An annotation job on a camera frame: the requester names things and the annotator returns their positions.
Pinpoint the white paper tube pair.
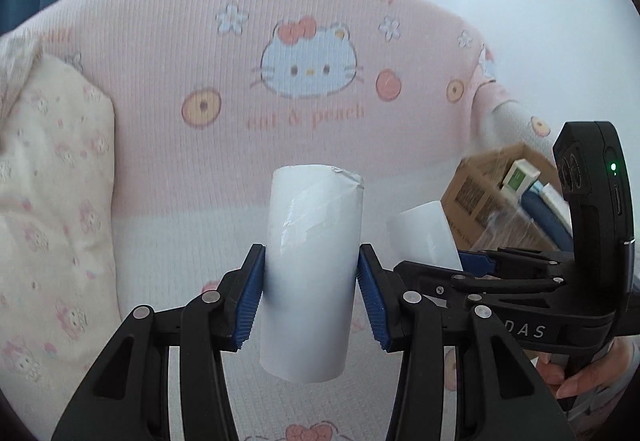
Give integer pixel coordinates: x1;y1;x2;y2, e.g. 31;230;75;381
260;165;363;383
387;201;463;271

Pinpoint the person right hand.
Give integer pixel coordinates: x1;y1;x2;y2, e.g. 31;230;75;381
536;337;634;400

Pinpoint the pink white Hello Kitty blanket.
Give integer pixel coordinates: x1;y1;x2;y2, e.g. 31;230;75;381
0;0;566;441

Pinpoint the brown cardboard box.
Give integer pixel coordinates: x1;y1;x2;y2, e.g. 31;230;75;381
442;143;561;250

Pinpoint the blue denim pouch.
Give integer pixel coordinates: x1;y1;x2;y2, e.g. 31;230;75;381
521;191;574;251

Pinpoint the green white carton box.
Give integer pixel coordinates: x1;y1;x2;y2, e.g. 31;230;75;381
501;158;540;198

